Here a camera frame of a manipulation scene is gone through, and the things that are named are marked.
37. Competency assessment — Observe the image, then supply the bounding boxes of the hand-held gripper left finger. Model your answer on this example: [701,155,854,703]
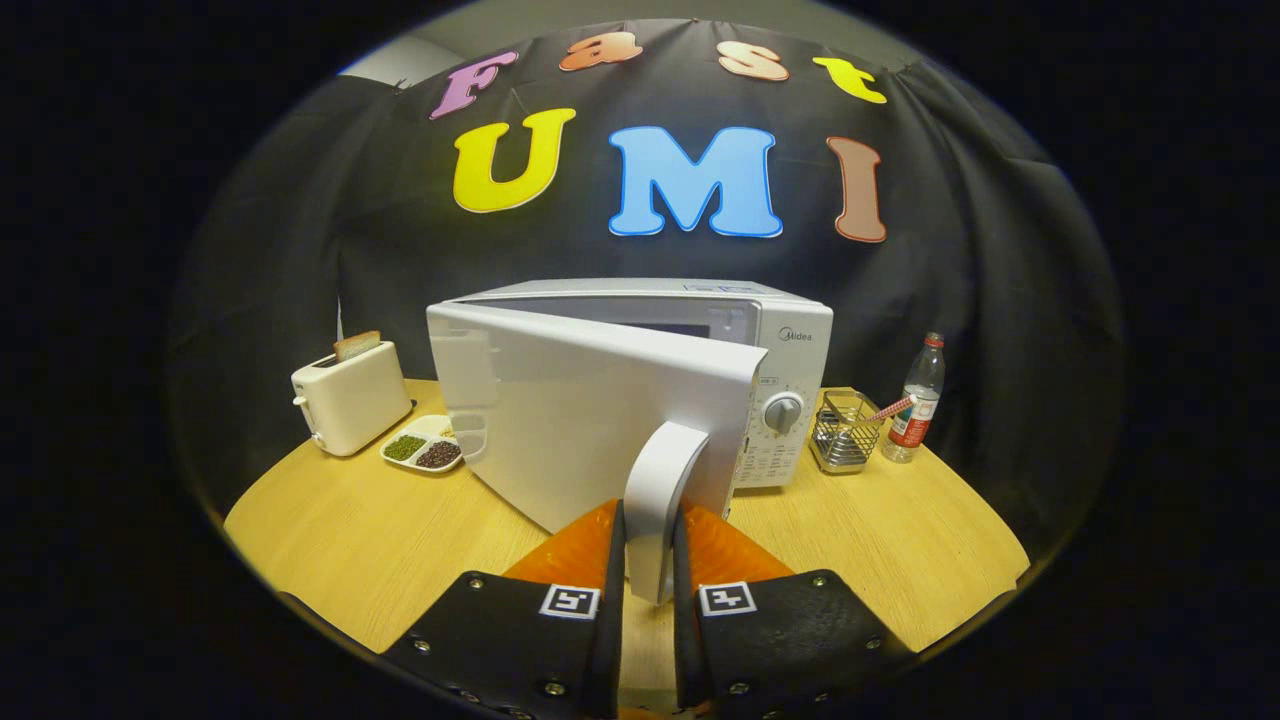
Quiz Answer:
[380,498,629,720]

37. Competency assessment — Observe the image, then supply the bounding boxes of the white microwave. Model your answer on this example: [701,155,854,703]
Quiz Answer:
[426,278,835,606]

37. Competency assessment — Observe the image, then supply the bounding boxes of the white divided bean dish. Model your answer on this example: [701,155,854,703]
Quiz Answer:
[379,414,466,474]

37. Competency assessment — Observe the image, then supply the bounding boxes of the wire mesh basket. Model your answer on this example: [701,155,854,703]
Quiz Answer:
[808,388,887,475]

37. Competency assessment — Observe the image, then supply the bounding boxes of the clear plastic water bottle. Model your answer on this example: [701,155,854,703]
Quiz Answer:
[882,332,947,464]

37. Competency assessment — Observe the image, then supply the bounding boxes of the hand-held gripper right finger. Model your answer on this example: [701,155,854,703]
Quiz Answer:
[672,500,916,720]

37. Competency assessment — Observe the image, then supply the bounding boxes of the cream toaster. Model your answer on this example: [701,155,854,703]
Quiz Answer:
[291,340,414,458]

